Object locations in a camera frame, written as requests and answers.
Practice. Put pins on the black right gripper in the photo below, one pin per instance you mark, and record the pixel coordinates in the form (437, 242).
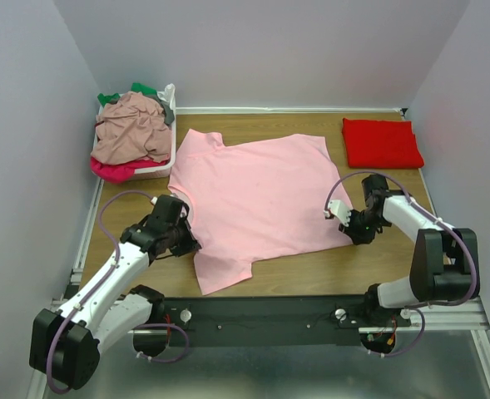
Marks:
(358, 238)

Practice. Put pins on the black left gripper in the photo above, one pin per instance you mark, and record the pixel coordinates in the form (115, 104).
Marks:
(190, 244)

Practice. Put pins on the light pink t shirt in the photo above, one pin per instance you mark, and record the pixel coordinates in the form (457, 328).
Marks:
(255, 201)

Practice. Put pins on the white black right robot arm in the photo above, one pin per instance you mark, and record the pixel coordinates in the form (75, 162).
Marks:
(444, 269)

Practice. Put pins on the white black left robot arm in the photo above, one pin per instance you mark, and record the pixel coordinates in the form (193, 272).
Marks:
(66, 344)

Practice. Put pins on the folded red t shirt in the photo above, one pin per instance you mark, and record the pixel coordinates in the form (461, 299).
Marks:
(381, 145)

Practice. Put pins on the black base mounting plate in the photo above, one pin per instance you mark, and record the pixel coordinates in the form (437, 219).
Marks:
(263, 321)

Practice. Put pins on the magenta t shirt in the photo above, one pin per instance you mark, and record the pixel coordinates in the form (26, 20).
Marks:
(117, 174)

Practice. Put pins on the dusty pink t shirt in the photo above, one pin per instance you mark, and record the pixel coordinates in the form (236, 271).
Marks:
(131, 129)

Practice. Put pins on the grey t shirt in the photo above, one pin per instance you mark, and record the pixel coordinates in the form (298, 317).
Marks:
(168, 112)

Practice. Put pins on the green t shirt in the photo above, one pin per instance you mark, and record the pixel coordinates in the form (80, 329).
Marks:
(136, 87)

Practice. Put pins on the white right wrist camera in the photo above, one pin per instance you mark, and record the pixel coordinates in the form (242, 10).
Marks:
(337, 209)

